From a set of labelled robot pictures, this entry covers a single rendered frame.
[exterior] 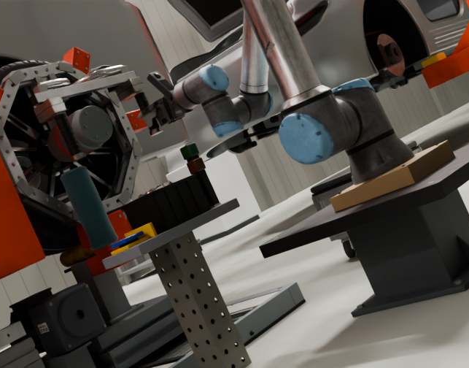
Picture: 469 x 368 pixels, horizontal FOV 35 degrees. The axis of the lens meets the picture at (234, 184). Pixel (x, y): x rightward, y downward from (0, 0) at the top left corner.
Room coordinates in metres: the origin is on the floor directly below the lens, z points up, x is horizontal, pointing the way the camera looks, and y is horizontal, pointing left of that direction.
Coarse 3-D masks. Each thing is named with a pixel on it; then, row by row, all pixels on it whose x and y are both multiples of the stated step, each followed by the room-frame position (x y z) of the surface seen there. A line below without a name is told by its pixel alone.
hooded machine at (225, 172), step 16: (176, 160) 8.13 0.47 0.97; (224, 160) 8.15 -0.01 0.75; (176, 176) 8.13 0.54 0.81; (208, 176) 7.92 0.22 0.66; (224, 176) 8.08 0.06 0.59; (240, 176) 8.24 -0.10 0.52; (224, 192) 8.01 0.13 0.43; (240, 192) 8.17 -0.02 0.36; (240, 208) 8.09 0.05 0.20; (256, 208) 8.25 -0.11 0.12; (208, 224) 8.02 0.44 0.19; (224, 224) 7.87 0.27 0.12; (240, 224) 8.07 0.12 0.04; (208, 240) 8.15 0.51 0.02
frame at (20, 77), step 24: (24, 72) 2.44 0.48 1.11; (48, 72) 2.51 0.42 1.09; (72, 72) 2.58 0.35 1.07; (96, 96) 2.68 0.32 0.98; (0, 120) 2.32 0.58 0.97; (120, 120) 2.67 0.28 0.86; (0, 144) 2.30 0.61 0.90; (120, 144) 2.70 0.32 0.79; (120, 168) 2.66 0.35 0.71; (24, 192) 2.30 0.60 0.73; (120, 192) 2.57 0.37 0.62; (48, 216) 2.40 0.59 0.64; (72, 216) 2.40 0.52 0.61
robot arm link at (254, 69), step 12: (252, 36) 2.23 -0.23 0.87; (252, 48) 2.24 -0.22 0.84; (252, 60) 2.26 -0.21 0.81; (264, 60) 2.27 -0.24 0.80; (252, 72) 2.28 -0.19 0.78; (264, 72) 2.29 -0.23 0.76; (252, 84) 2.30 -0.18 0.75; (264, 84) 2.31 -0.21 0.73; (240, 96) 2.33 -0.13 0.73; (252, 96) 2.31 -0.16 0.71; (264, 96) 2.33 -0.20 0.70; (252, 108) 2.31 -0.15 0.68; (264, 108) 2.35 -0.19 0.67; (252, 120) 2.35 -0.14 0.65
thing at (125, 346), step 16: (160, 320) 2.60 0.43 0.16; (176, 320) 2.58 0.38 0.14; (128, 336) 2.51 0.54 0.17; (144, 336) 2.47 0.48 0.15; (160, 336) 2.52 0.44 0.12; (176, 336) 2.56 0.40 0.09; (96, 352) 2.42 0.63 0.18; (112, 352) 2.37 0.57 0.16; (128, 352) 2.41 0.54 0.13; (144, 352) 2.45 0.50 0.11
